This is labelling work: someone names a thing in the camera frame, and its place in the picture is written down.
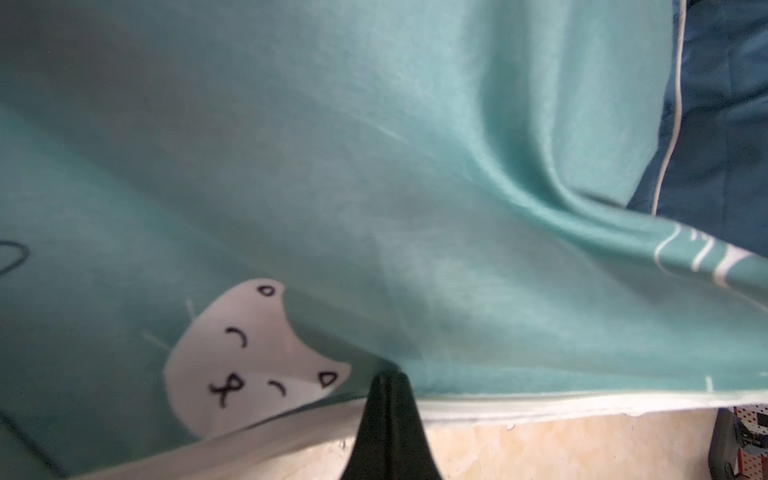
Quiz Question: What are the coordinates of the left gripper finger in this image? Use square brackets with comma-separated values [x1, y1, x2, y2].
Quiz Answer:
[341, 370, 441, 480]

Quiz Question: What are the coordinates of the teal cat pillow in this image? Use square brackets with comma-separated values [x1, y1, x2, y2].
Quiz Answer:
[1, 1, 767, 479]

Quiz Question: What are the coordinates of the blue cartoon pillow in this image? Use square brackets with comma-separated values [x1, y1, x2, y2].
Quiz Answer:
[628, 1, 767, 256]

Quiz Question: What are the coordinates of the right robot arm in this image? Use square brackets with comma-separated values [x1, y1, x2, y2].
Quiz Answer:
[708, 404, 767, 480]

